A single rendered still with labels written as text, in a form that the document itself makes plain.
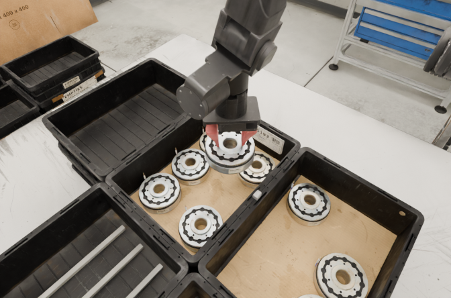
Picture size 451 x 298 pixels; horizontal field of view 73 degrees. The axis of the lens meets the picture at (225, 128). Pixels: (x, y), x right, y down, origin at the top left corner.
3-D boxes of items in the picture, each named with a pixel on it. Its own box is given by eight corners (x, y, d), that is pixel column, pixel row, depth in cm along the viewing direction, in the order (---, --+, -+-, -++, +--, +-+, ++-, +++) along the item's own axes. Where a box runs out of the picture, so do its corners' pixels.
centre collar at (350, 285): (335, 260, 65) (336, 259, 64) (358, 274, 63) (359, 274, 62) (326, 280, 62) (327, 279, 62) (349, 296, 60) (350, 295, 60)
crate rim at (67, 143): (152, 62, 106) (152, 56, 104) (217, 99, 93) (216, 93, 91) (42, 124, 86) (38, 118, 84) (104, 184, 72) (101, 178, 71)
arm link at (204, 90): (281, 41, 42) (234, 6, 43) (230, 82, 36) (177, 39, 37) (254, 94, 52) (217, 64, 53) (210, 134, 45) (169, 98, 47)
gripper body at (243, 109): (260, 127, 54) (264, 95, 49) (203, 129, 54) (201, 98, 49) (256, 103, 59) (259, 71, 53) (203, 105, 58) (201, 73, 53)
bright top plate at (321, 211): (305, 177, 80) (305, 176, 79) (338, 203, 75) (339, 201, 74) (280, 200, 75) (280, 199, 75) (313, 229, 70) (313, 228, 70)
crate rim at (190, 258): (217, 99, 93) (217, 93, 91) (302, 150, 79) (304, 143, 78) (104, 184, 72) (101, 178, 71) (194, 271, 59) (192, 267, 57)
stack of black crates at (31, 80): (93, 92, 211) (68, 33, 178) (121, 111, 199) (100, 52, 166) (38, 125, 190) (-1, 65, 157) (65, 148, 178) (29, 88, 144)
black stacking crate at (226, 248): (296, 171, 86) (303, 145, 78) (402, 238, 73) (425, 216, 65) (198, 286, 66) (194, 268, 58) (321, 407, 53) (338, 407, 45)
